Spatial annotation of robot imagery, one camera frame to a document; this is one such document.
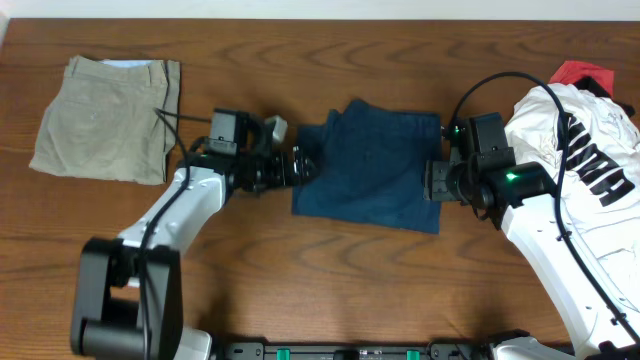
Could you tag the red garment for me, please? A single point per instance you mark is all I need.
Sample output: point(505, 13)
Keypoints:
point(571, 71)

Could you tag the white printed t-shirt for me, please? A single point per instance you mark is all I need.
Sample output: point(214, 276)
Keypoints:
point(591, 146)

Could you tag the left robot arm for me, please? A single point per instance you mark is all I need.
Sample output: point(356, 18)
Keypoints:
point(128, 300)

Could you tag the navy blue shorts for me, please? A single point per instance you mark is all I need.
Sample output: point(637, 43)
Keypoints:
point(371, 167)

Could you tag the folded khaki shorts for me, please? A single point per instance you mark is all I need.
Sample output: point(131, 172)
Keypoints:
point(102, 123)

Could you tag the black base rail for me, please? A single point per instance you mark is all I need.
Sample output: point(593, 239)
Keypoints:
point(516, 345)

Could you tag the black garment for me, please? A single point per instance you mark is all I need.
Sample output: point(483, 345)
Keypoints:
point(593, 86)

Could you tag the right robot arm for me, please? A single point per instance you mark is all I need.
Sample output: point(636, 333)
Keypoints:
point(524, 202)

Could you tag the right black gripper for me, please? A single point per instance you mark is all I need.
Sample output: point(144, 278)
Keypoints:
point(436, 181)

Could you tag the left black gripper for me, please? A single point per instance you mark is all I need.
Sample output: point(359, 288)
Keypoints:
point(288, 170)

